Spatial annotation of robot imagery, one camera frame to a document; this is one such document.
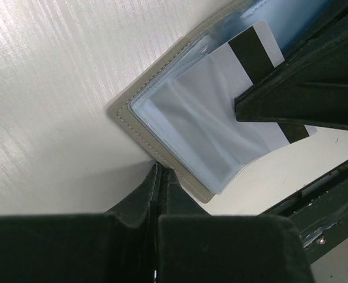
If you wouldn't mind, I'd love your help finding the grey card holder wallet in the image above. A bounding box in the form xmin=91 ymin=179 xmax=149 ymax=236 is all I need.
xmin=106 ymin=0 xmax=334 ymax=204

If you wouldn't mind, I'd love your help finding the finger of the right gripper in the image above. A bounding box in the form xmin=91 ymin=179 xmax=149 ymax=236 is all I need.
xmin=235 ymin=31 xmax=348 ymax=130
xmin=284 ymin=1 xmax=348 ymax=61

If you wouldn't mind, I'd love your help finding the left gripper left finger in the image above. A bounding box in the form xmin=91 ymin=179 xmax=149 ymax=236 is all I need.
xmin=0 ymin=163 xmax=162 ymax=282

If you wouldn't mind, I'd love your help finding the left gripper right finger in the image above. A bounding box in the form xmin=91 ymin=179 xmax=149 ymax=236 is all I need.
xmin=156 ymin=169 xmax=313 ymax=282

